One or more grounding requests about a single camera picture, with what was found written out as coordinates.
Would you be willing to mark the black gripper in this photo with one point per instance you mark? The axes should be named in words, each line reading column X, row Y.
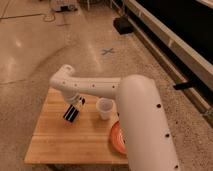
column 80, row 102

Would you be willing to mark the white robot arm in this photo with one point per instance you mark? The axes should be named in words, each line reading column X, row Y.
column 142, row 117

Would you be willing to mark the wooden folding table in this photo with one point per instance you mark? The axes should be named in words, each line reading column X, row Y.
column 83, row 141

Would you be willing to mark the orange patterned plate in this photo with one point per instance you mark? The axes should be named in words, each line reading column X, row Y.
column 116, row 138

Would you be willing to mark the black box on floor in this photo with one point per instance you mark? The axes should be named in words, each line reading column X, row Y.
column 122, row 25

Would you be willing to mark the grey equipment on floor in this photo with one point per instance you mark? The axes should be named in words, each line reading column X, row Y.
column 63, row 5

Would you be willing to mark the white rail frame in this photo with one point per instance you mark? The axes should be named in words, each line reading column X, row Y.
column 180, row 34

